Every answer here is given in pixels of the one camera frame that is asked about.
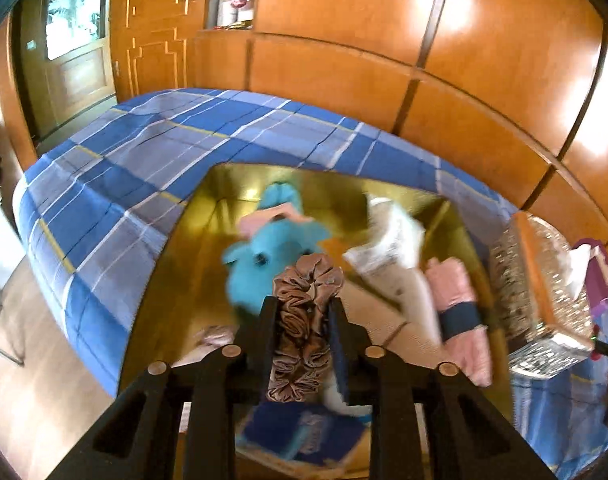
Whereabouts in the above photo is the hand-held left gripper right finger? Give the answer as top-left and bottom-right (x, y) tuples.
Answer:
(328, 297), (560, 480)

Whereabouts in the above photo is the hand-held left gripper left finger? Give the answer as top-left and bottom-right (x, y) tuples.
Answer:
(46, 296), (279, 480)

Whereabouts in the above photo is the brown scrunchie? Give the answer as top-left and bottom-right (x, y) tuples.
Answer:
(266, 254), (345, 403)

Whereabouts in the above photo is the small tissue packet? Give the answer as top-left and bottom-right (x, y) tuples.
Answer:
(236, 400), (369, 468)

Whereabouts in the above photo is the teal plush toy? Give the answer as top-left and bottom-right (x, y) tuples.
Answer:
(221, 182), (335, 313)

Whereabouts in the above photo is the gold box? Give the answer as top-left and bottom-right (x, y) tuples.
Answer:
(118, 162), (515, 480)

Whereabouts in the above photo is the pale towel with band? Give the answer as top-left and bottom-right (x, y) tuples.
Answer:
(426, 257), (492, 386)

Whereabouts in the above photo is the pale pink frilly cloth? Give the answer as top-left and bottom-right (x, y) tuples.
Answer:
(194, 325), (239, 348)

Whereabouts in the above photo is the white tissue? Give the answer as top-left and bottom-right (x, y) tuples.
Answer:
(559, 247), (597, 301)

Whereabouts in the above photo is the ornate metallic tissue box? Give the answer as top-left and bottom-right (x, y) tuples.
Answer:
(488, 211), (597, 378)

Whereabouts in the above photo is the wooden door with glass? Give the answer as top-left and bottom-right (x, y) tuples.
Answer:
(18, 0), (117, 136)

